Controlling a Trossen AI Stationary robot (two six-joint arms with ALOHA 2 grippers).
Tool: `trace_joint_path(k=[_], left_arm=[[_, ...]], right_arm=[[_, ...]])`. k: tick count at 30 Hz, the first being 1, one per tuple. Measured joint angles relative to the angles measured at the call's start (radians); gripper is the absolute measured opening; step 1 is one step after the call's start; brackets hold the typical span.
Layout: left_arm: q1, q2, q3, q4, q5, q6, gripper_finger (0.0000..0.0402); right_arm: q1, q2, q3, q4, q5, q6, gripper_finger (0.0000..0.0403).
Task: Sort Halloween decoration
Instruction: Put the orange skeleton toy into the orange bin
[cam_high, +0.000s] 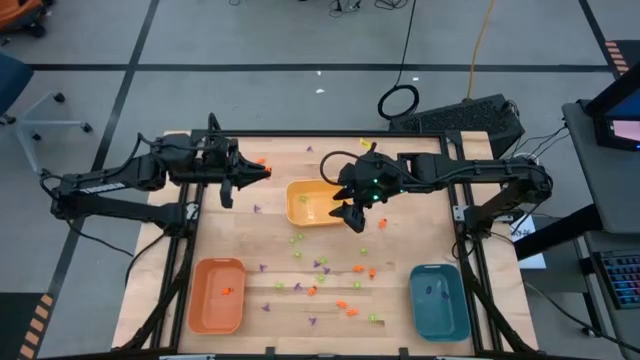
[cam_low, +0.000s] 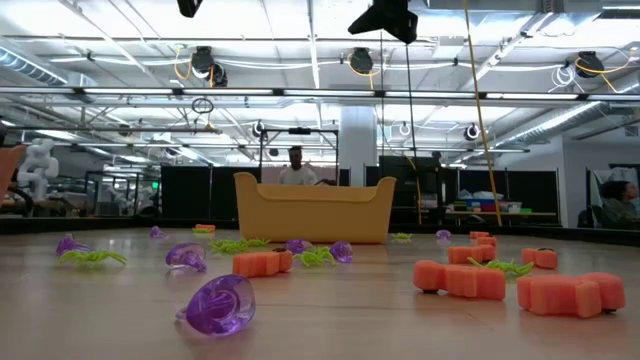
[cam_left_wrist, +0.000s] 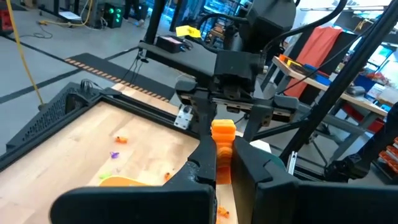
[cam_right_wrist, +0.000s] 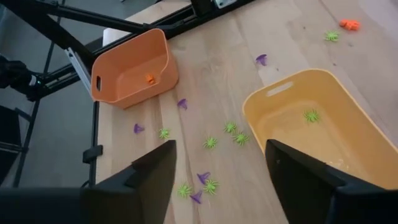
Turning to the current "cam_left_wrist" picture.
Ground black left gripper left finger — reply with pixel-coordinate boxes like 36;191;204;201
51;135;218;224

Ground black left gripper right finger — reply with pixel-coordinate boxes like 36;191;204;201
231;136;398;224

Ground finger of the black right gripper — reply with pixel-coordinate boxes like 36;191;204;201
244;107;274;142
191;93;218;146

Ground yellow plastic bin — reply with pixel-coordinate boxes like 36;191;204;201
98;175;150;187

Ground orange fabric panel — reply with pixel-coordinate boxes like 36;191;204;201
284;26;343;99

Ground black orange striped floor mat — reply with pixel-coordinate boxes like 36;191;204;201
63;52;177;102

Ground person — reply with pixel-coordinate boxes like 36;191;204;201
123;0;146;27

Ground black computer green lights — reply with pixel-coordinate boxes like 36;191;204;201
104;2;124;29

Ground red crate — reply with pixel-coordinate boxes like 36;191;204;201
0;9;14;34

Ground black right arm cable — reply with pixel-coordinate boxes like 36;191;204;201
262;0;348;55

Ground long yellow cable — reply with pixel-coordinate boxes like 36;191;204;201
5;0;46;108

